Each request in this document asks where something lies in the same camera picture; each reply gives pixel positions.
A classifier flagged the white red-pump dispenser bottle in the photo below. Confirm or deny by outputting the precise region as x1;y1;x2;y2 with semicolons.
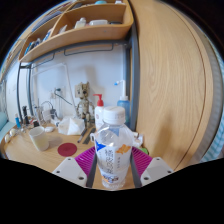
92;93;107;132

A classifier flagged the white packet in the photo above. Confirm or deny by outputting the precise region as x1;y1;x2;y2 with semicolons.
133;131;145;148

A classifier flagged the clear plastic water bottle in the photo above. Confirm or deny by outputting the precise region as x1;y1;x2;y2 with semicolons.
89;105;135;191

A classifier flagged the cream white cup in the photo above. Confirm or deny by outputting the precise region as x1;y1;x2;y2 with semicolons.
28;125;50;152

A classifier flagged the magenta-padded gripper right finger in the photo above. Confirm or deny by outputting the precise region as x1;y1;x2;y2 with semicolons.
129;146;174;188

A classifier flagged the blue tube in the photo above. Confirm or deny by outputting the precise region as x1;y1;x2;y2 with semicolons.
14;113;22;128

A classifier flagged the green wrapper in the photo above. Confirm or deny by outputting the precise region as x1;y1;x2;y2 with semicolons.
138;146;150;155

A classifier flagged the white wall socket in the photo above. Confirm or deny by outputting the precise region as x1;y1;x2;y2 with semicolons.
49;87;64;99

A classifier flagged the tall black tool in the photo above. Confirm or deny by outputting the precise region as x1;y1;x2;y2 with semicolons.
21;105;30;126

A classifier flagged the thin pen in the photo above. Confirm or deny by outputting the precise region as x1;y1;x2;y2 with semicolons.
78;128;88;144

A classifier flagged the grey metal desk frame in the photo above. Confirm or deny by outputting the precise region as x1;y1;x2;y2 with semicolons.
16;23;139;131

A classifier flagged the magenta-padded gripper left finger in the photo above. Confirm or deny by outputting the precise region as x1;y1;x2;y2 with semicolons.
52;146;98;188

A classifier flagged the wooden shelf unit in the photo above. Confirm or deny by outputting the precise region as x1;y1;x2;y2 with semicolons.
18;0;135;64

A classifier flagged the dark slim bar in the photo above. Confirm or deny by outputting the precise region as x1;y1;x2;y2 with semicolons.
82;128;97;145

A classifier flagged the black cable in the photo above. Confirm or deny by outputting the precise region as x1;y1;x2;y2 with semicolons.
54;88;77;107

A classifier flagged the flat round red coaster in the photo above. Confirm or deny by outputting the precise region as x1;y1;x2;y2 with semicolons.
57;142;78;158

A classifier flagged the white charger block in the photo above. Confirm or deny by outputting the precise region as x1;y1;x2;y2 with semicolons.
41;109;53;122

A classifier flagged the teal bed mattress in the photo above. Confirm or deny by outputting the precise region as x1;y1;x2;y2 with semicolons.
0;111;16;134

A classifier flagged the striped light blue towel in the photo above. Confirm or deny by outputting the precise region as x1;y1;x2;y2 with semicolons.
201;123;224;163

